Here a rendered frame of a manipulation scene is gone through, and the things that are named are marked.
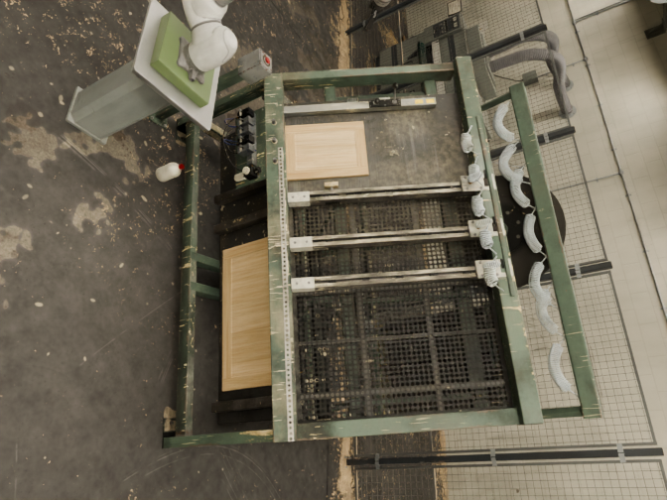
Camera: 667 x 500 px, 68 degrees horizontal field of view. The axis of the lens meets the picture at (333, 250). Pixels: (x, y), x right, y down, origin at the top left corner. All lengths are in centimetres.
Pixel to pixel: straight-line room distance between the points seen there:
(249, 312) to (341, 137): 121
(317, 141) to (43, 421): 205
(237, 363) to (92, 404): 80
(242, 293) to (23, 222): 123
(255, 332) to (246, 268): 42
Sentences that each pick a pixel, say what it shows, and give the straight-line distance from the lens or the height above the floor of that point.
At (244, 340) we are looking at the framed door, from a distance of 309.
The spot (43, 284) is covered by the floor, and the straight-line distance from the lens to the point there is 283.
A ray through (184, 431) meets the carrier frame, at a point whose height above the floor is 17.
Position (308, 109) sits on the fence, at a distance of 321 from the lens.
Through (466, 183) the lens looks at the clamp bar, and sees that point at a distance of 295.
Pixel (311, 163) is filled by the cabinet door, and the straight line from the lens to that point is 303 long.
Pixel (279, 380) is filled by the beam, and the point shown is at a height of 84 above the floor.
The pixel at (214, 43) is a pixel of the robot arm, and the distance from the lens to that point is 263.
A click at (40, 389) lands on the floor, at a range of 276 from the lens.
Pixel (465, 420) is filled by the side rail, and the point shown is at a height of 162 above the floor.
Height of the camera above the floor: 238
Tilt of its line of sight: 27 degrees down
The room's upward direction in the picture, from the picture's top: 75 degrees clockwise
